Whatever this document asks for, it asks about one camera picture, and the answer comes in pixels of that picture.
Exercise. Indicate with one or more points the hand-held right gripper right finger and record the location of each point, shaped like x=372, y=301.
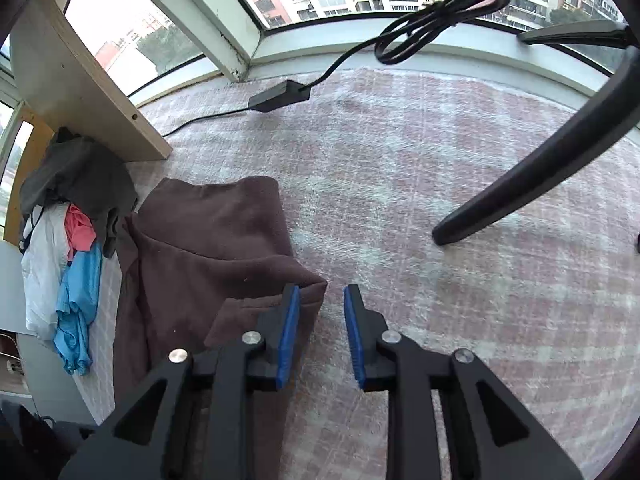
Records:
x=352, y=335

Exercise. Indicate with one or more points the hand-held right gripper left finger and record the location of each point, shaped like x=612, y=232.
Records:
x=289, y=335

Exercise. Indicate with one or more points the brown shirt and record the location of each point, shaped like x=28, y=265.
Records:
x=210, y=230

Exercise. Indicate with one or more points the blue garment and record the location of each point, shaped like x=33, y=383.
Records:
x=80, y=285

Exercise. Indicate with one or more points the pink garment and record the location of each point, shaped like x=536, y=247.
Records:
x=80, y=232

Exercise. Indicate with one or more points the black power adapter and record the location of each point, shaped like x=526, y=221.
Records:
x=277, y=96

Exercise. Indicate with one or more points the white garment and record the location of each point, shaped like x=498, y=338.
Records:
x=42, y=270

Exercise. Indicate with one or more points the dark grey garment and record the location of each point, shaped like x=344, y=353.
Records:
x=80, y=170

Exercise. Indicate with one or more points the brown plywood panel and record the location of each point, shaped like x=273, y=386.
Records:
x=35, y=145

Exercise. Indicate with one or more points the light wooden board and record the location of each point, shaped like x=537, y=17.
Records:
x=75, y=80

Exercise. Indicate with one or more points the white bay window frame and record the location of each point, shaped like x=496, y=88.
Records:
x=210, y=15

